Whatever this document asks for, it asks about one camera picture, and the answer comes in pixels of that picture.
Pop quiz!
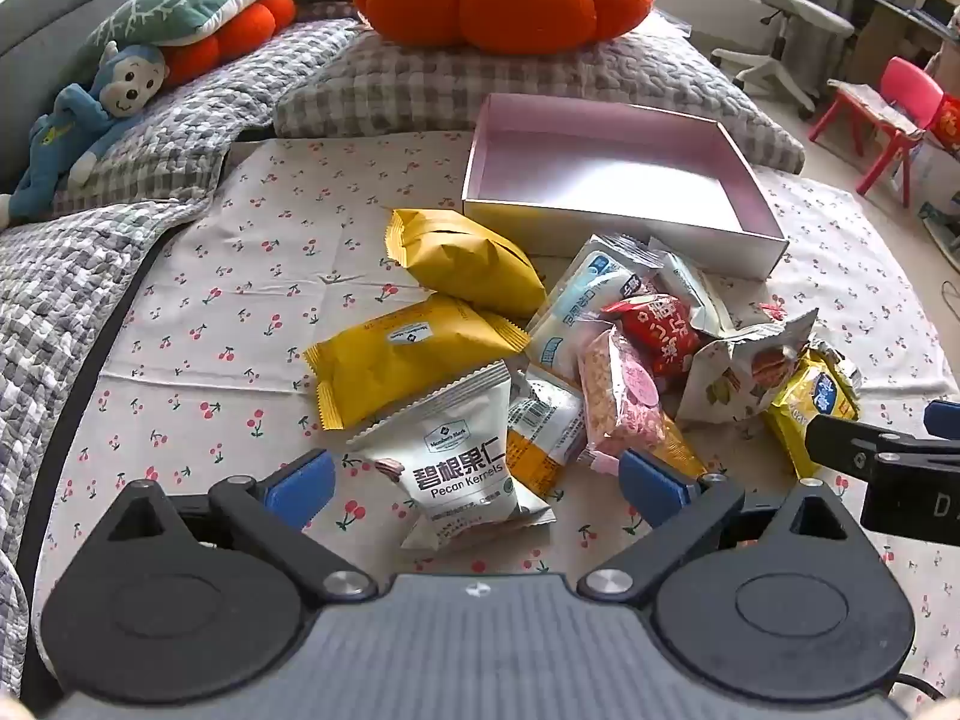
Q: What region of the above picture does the black cable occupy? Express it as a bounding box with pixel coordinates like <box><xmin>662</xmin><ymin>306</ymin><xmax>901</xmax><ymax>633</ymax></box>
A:
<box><xmin>885</xmin><ymin>671</ymin><xmax>950</xmax><ymax>700</ymax></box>

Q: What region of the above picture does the yellow packet with white label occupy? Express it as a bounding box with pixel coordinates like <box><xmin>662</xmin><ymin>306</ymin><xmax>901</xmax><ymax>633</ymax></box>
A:
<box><xmin>304</xmin><ymin>296</ymin><xmax>530</xmax><ymax>432</ymax></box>

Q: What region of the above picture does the pink rice cracker packet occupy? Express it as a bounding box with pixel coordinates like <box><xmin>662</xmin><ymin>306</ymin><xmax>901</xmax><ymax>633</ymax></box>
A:
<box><xmin>577</xmin><ymin>322</ymin><xmax>668</xmax><ymax>473</ymax></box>

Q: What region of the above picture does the white office chair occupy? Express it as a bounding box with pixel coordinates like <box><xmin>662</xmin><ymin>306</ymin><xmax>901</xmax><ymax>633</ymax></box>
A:
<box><xmin>711</xmin><ymin>0</ymin><xmax>856</xmax><ymax>119</ymax></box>

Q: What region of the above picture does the yellow cracker packet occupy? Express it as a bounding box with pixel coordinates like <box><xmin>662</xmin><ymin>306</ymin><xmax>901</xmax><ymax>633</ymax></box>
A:
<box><xmin>763</xmin><ymin>345</ymin><xmax>863</xmax><ymax>481</ymax></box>

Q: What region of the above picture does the grey checked blanket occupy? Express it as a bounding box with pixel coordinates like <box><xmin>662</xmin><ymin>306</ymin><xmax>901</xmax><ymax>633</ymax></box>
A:
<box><xmin>0</xmin><ymin>19</ymin><xmax>368</xmax><ymax>698</ymax></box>

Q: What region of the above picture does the newspaper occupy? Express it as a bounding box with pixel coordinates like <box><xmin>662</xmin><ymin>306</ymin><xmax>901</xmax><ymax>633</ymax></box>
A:
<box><xmin>829</xmin><ymin>79</ymin><xmax>927</xmax><ymax>140</ymax></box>

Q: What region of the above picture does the small orange pumpkin cushion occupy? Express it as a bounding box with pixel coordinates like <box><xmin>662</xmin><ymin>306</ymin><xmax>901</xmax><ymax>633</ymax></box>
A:
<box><xmin>161</xmin><ymin>0</ymin><xmax>297</xmax><ymax>87</ymax></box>

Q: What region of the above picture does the small red gift bag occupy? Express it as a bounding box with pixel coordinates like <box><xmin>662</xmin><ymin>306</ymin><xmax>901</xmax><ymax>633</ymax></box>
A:
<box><xmin>928</xmin><ymin>92</ymin><xmax>960</xmax><ymax>149</ymax></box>

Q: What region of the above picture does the clear blue label rice packet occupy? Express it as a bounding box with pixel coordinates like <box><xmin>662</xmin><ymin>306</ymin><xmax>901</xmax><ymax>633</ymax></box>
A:
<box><xmin>523</xmin><ymin>234</ymin><xmax>661</xmax><ymax>383</ymax></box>

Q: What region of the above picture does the white pecan snack packet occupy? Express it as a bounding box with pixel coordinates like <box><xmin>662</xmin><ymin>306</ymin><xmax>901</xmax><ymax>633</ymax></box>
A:
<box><xmin>345</xmin><ymin>360</ymin><xmax>557</xmax><ymax>552</ymax></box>

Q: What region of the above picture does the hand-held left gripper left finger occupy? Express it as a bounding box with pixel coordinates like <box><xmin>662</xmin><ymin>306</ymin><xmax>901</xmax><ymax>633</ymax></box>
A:
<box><xmin>94</xmin><ymin>448</ymin><xmax>378</xmax><ymax>605</ymax></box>

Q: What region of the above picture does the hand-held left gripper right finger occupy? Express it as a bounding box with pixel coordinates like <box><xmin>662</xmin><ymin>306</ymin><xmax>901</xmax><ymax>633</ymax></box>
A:
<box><xmin>576</xmin><ymin>448</ymin><xmax>863</xmax><ymax>602</ymax></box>

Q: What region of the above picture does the blue monkey plush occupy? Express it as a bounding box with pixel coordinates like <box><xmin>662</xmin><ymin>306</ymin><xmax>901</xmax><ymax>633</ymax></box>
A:
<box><xmin>0</xmin><ymin>41</ymin><xmax>170</xmax><ymax>230</ymax></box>

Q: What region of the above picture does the plain yellow snack packet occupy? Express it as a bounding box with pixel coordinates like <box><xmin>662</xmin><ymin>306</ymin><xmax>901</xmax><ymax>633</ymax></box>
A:
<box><xmin>386</xmin><ymin>208</ymin><xmax>548</xmax><ymax>320</ymax></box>

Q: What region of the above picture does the gold snack packet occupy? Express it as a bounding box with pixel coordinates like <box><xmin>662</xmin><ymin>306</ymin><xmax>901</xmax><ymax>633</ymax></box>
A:
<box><xmin>652</xmin><ymin>412</ymin><xmax>710</xmax><ymax>479</ymax></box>

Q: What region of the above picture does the pink cardboard box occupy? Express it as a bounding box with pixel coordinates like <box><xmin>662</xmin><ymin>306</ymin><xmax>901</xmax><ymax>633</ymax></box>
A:
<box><xmin>461</xmin><ymin>94</ymin><xmax>790</xmax><ymax>282</ymax></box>

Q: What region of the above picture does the wooden desk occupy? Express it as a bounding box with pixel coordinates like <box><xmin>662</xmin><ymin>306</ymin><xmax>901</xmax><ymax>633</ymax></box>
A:
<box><xmin>847</xmin><ymin>0</ymin><xmax>960</xmax><ymax>91</ymax></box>

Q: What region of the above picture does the grey checked pillow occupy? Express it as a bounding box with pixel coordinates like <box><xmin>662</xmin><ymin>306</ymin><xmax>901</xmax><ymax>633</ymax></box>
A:
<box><xmin>271</xmin><ymin>11</ymin><xmax>807</xmax><ymax>173</ymax></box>

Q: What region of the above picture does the white nut print snack packet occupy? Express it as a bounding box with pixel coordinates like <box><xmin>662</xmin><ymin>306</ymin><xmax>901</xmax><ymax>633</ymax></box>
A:
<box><xmin>675</xmin><ymin>307</ymin><xmax>818</xmax><ymax>428</ymax></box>

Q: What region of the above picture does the white orange snack packet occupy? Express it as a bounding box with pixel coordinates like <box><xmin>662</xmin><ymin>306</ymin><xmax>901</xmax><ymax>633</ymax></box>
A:
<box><xmin>506</xmin><ymin>367</ymin><xmax>587</xmax><ymax>502</ymax></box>

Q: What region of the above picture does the red snack packet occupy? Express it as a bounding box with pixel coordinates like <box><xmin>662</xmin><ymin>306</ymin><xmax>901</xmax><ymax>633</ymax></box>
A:
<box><xmin>600</xmin><ymin>292</ymin><xmax>702</xmax><ymax>383</ymax></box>

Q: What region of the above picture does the white blue snack packet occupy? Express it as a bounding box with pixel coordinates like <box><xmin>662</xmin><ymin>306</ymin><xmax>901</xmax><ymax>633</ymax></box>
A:
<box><xmin>646</xmin><ymin>238</ymin><xmax>740</xmax><ymax>338</ymax></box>

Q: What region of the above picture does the cherry print cloth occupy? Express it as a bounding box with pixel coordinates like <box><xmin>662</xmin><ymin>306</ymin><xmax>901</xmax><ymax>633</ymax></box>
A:
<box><xmin>30</xmin><ymin>131</ymin><xmax>960</xmax><ymax>691</ymax></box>

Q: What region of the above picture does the pink child chair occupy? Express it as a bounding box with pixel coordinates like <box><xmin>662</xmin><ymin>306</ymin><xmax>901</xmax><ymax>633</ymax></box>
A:
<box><xmin>808</xmin><ymin>56</ymin><xmax>944</xmax><ymax>209</ymax></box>

